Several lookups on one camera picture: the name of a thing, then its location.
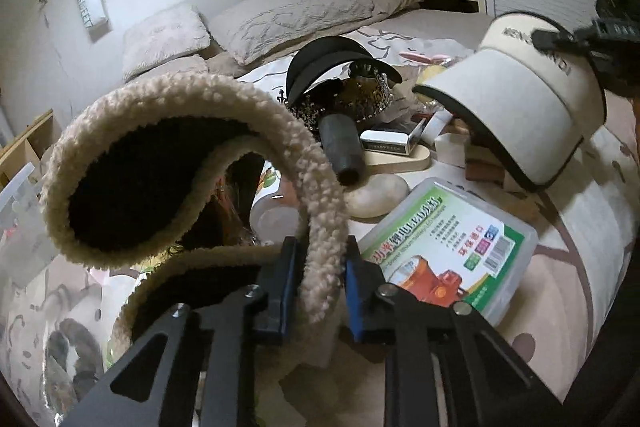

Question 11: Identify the white hanging bag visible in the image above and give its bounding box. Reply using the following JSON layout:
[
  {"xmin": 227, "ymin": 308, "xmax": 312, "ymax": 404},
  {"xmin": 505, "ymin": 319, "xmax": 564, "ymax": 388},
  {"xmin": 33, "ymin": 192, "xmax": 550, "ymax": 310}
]
[{"xmin": 74, "ymin": 0, "xmax": 110, "ymax": 42}]

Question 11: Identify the beige fleece hat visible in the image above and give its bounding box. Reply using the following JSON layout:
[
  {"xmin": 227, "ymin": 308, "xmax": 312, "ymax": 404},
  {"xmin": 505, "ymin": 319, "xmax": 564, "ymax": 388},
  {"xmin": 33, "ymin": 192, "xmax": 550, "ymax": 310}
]
[{"xmin": 39, "ymin": 71, "xmax": 351, "ymax": 370}]

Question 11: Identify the small white and silver box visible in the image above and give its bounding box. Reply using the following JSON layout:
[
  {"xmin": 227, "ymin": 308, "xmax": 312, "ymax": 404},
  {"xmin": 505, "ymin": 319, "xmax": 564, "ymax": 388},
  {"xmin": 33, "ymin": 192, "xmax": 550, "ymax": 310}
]
[{"xmin": 359, "ymin": 127, "xmax": 418, "ymax": 156}]

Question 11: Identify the white visor cap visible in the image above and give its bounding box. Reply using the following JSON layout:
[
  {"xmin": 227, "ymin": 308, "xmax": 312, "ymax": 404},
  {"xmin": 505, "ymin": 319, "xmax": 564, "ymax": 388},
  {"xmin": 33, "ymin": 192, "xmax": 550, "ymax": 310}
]
[{"xmin": 412, "ymin": 11, "xmax": 608, "ymax": 193}]

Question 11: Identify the long wooden shelf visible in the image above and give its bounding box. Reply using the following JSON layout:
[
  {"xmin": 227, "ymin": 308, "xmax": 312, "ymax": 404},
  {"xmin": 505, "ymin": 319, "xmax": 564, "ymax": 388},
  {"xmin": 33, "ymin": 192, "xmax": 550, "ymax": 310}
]
[{"xmin": 0, "ymin": 110, "xmax": 56, "ymax": 188}]

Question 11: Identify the black cylindrical handle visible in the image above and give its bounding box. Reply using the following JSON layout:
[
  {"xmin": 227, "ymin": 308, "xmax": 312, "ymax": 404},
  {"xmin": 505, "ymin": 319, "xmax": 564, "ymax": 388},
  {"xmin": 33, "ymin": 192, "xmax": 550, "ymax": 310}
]
[{"xmin": 319, "ymin": 112, "xmax": 363, "ymax": 185}]

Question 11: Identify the pink hair clip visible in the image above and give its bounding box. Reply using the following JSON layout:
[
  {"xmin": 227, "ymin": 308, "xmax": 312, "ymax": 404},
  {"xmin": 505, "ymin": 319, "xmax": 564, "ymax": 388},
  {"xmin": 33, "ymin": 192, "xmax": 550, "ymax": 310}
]
[{"xmin": 400, "ymin": 50, "xmax": 451, "ymax": 65}]

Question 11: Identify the small beige box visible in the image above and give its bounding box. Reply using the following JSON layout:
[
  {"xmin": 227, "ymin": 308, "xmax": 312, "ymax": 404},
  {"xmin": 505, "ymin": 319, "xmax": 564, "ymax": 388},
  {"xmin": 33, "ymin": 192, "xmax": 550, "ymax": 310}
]
[{"xmin": 434, "ymin": 132, "xmax": 473, "ymax": 165}]

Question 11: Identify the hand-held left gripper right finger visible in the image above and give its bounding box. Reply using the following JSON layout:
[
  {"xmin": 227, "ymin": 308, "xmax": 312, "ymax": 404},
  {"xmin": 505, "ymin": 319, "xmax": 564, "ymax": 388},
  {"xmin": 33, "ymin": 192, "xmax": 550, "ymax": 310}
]
[{"xmin": 342, "ymin": 237, "xmax": 576, "ymax": 427}]

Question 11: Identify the brown striped furry hair band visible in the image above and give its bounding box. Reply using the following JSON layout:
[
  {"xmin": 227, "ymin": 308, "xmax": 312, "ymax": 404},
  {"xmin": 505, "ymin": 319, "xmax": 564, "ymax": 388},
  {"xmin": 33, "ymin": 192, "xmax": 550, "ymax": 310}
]
[{"xmin": 42, "ymin": 317, "xmax": 103, "ymax": 388}]

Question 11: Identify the light wooden tray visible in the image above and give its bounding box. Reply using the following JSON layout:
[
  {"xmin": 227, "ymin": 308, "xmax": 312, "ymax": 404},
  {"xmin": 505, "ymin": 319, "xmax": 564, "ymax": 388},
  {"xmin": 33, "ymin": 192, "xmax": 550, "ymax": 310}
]
[{"xmin": 360, "ymin": 142, "xmax": 432, "ymax": 175}]

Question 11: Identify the sparkly tiara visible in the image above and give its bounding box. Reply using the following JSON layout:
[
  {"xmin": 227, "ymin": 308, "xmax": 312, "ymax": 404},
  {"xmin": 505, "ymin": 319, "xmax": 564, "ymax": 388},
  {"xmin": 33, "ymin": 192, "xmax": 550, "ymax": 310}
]
[{"xmin": 277, "ymin": 60, "xmax": 393, "ymax": 133}]

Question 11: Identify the large beige pillow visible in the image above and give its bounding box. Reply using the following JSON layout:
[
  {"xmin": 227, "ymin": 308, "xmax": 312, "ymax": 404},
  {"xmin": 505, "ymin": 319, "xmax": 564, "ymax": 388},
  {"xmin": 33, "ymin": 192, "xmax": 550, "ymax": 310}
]
[{"xmin": 207, "ymin": 0, "xmax": 376, "ymax": 65}]

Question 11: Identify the black visor cap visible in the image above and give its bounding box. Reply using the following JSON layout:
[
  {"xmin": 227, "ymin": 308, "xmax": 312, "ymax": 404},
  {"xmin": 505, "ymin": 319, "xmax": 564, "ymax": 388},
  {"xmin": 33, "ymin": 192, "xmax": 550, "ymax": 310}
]
[{"xmin": 286, "ymin": 36, "xmax": 403, "ymax": 105}]

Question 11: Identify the plastic box with green label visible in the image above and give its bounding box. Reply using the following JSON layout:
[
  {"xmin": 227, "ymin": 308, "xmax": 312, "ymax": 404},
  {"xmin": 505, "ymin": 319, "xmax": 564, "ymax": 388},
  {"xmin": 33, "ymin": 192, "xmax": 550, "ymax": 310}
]
[{"xmin": 357, "ymin": 177, "xmax": 540, "ymax": 327}]

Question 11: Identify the small fluffy pillow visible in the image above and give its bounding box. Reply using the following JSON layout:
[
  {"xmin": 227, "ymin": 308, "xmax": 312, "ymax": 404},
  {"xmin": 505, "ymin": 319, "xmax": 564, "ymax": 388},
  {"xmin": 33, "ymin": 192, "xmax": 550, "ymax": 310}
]
[{"xmin": 121, "ymin": 4, "xmax": 211, "ymax": 83}]

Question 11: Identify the beige fluffy blanket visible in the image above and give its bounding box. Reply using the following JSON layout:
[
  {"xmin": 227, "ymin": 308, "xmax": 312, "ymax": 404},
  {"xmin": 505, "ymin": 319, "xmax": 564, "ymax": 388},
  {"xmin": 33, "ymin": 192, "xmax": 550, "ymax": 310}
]
[{"xmin": 165, "ymin": 54, "xmax": 241, "ymax": 80}]

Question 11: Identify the beige pebble-shaped pad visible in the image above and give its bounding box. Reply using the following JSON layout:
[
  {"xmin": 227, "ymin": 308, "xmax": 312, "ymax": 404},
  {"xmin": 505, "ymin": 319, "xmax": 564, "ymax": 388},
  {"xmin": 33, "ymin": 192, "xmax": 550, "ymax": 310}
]
[{"xmin": 345, "ymin": 174, "xmax": 410, "ymax": 219}]

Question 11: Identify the white bottle with fruit label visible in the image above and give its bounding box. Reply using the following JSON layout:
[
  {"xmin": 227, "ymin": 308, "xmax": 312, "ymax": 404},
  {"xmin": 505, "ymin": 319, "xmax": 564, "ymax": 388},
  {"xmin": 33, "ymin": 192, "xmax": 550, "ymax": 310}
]
[{"xmin": 248, "ymin": 167, "xmax": 301, "ymax": 248}]

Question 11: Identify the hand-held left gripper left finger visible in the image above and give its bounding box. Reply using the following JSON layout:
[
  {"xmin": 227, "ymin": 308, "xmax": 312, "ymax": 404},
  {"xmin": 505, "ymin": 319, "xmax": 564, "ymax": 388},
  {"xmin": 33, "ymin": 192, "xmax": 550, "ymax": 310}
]
[{"xmin": 60, "ymin": 236, "xmax": 306, "ymax": 427}]

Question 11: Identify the clear plastic container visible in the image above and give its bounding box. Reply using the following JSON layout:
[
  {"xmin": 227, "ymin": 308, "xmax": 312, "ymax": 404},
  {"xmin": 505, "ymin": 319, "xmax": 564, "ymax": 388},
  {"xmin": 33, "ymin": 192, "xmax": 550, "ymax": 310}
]
[{"xmin": 0, "ymin": 162, "xmax": 126, "ymax": 427}]

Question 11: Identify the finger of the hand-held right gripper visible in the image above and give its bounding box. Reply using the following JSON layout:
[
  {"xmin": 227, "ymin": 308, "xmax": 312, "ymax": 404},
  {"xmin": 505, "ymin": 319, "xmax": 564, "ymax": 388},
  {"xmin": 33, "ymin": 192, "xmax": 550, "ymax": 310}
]
[{"xmin": 531, "ymin": 20, "xmax": 608, "ymax": 53}]

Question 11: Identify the small brown box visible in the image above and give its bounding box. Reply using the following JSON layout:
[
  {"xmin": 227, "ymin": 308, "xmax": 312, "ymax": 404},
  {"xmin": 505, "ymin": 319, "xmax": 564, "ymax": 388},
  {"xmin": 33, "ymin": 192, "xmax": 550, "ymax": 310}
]
[{"xmin": 465, "ymin": 147, "xmax": 506, "ymax": 183}]

